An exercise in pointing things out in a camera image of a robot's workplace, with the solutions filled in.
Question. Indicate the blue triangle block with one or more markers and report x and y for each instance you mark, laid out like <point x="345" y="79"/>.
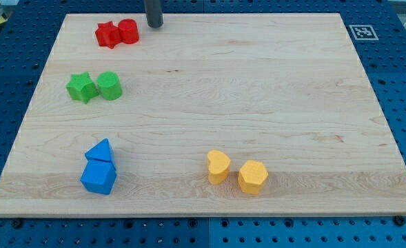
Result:
<point x="102" y="151"/>

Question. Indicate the green star block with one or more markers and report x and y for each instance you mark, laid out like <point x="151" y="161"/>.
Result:
<point x="81" y="87"/>

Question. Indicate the blue cube block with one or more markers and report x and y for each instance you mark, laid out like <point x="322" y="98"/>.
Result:
<point x="98" y="177"/>

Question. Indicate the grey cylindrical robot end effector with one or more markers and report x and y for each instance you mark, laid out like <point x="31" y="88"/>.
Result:
<point x="154" y="13"/>

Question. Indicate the yellow hexagon block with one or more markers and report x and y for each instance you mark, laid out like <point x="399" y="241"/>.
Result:
<point x="252" y="176"/>

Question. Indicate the green cylinder block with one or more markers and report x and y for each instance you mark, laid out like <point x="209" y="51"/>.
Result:
<point x="109" y="85"/>

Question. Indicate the white fiducial marker tag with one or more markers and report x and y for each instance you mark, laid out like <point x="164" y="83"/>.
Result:
<point x="362" y="32"/>

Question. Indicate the light wooden board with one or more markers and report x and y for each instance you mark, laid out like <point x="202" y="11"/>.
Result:
<point x="288" y="90"/>

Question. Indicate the red star block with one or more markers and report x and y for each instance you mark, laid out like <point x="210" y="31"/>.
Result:
<point x="107" y="35"/>

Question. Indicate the red cylinder block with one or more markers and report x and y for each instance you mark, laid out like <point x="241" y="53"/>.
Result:
<point x="128" y="31"/>

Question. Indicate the yellow heart block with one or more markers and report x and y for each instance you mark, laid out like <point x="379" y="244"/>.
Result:
<point x="218" y="165"/>

